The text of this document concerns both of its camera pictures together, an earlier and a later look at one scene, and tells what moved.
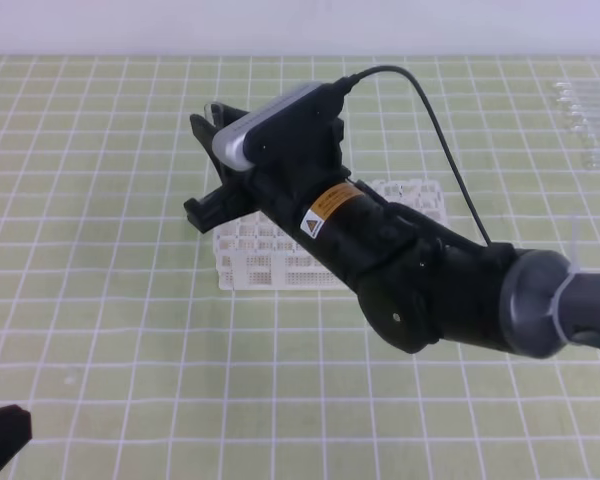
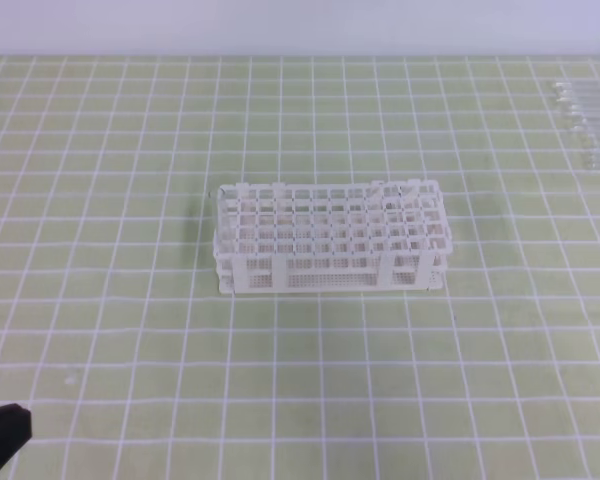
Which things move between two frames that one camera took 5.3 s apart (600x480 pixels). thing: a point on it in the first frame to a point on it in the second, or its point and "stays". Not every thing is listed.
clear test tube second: x=590 y=102 stays
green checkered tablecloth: x=102 y=316 stays
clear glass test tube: x=208 y=113 to x=220 y=203
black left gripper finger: x=3 y=433 stays
